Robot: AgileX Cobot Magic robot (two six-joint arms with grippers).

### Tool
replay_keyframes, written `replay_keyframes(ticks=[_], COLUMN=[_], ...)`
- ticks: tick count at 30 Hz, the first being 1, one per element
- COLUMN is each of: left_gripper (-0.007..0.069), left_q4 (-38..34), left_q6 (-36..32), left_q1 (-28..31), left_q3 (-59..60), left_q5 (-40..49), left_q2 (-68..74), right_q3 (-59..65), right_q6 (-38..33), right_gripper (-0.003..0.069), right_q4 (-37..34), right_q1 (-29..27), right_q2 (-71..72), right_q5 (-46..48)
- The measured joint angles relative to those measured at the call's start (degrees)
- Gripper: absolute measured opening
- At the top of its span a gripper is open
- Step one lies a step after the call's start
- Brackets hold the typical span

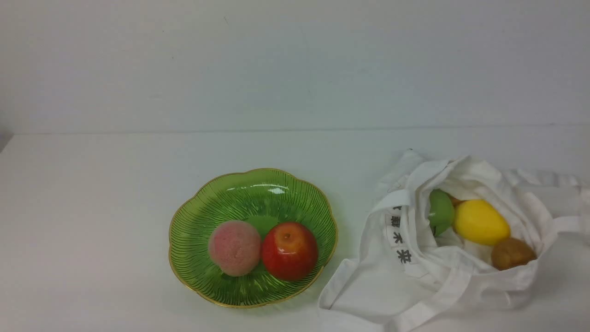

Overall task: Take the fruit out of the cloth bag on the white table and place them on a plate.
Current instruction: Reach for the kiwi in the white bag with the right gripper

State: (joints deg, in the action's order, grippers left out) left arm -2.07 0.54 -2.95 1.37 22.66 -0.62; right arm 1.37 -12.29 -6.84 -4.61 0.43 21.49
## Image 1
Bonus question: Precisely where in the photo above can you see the brown kiwi fruit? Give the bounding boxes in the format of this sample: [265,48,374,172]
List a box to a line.
[491,237,537,271]

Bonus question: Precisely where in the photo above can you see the green glass fruit plate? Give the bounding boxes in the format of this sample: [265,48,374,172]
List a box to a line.
[168,168,339,308]

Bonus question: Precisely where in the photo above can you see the green fruit in bag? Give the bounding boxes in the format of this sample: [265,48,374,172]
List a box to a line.
[428,189,455,237]

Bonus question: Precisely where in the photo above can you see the small orange fruit in bag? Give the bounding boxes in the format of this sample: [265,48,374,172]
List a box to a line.
[449,196,463,207]

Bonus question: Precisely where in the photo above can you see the red apple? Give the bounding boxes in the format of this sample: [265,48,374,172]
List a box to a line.
[260,222,319,282]

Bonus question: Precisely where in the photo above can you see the pink peach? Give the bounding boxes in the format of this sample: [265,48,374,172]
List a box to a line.
[208,220,261,277]

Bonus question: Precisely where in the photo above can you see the yellow mango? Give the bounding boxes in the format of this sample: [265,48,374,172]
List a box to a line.
[453,200,511,246]

